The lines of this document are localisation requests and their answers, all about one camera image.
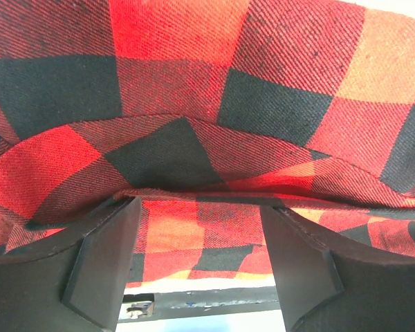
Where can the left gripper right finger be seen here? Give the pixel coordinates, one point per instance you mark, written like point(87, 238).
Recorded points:
point(328, 282)

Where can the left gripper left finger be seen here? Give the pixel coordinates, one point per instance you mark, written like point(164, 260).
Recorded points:
point(73, 280)

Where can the red black plaid shirt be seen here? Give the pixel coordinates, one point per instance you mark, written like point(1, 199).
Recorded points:
point(207, 110)

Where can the black base beam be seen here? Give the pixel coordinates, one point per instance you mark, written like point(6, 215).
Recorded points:
point(197, 303)

